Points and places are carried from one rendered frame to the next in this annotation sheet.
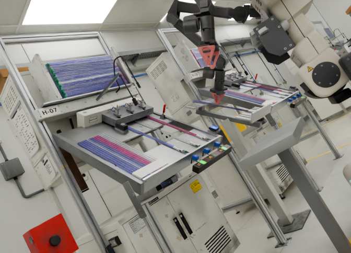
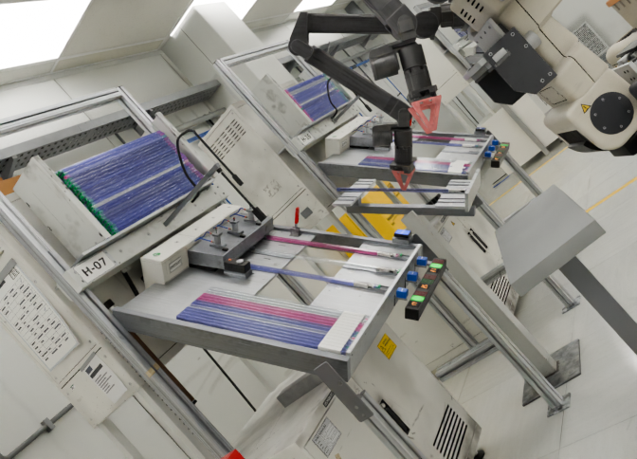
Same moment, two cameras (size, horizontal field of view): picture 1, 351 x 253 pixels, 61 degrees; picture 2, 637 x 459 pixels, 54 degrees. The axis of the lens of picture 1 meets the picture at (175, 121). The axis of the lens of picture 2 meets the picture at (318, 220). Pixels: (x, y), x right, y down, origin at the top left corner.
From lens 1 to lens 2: 49 cm
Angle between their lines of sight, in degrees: 12
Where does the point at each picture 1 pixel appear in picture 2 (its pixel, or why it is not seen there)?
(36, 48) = not seen: outside the picture
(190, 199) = (388, 372)
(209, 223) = (427, 406)
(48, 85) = (74, 215)
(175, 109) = (275, 211)
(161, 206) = not seen: hidden behind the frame
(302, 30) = (558, 45)
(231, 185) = (412, 331)
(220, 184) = not seen: hidden behind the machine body
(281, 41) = (534, 68)
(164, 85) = (245, 169)
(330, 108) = (519, 153)
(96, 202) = (147, 431)
